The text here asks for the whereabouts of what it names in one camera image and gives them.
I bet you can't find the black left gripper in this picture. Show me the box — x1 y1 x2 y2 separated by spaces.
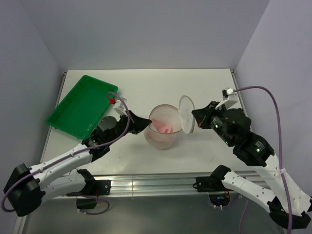
107 110 152 145

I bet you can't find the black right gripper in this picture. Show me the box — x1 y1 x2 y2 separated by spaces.
191 99 233 145

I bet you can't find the pink bra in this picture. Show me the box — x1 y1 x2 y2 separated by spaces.
152 118 173 134

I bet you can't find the white mesh laundry bag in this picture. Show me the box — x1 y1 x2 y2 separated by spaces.
144 95 195 150

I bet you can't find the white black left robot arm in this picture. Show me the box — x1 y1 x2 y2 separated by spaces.
0 111 152 217

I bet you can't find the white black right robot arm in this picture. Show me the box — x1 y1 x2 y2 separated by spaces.
192 101 312 230

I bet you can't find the green plastic tray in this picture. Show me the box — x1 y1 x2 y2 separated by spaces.
46 75 118 139

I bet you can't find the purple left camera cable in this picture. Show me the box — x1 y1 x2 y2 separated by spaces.
0 91 130 213

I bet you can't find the purple camera cable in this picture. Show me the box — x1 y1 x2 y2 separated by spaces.
0 91 130 213
233 85 293 234

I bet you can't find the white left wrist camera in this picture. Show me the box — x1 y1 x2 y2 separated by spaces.
109 97 127 116

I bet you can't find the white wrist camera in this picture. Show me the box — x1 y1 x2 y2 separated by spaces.
109 97 127 116
215 88 238 110

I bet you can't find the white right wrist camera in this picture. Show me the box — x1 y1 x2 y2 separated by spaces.
215 88 238 110

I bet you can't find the aluminium table edge rail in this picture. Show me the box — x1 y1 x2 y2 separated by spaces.
48 174 244 200

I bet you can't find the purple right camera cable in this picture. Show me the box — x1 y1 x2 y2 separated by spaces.
233 85 293 234

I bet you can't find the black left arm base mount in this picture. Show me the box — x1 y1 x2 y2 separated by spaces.
66 179 111 215

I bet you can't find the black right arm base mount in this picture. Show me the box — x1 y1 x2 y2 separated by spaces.
192 176 231 210

